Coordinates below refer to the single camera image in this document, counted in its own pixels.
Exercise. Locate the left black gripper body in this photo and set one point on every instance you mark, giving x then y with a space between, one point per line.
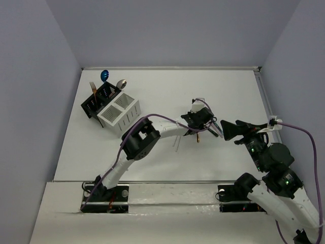
203 122

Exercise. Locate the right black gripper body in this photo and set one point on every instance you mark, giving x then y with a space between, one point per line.
251 139

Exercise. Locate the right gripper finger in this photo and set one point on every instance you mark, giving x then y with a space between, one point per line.
226 125
230 133

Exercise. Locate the silver spoon pink handle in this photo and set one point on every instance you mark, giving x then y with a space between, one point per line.
120 85

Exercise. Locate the blue metallic spoon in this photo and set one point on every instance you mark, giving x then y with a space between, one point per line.
104 76

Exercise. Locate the copper fork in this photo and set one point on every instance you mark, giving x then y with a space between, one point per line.
94 90

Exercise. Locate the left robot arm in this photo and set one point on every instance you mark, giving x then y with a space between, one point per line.
141 138

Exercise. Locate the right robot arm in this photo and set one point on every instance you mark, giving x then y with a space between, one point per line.
279 192

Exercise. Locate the white utensil container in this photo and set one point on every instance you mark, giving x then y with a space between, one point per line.
120 114

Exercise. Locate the black utensil container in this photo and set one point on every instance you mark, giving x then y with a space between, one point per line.
104 95

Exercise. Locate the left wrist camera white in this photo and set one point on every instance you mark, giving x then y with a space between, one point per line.
197 105

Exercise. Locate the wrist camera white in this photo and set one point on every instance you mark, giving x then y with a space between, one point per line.
274 124
197 105

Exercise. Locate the gold knife black handle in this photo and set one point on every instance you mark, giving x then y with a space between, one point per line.
213 132

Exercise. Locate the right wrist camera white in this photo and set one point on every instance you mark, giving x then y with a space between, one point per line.
274 124

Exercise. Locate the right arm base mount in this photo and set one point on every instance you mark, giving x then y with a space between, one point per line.
230 201

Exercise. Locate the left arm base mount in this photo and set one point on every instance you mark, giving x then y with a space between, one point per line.
112 201

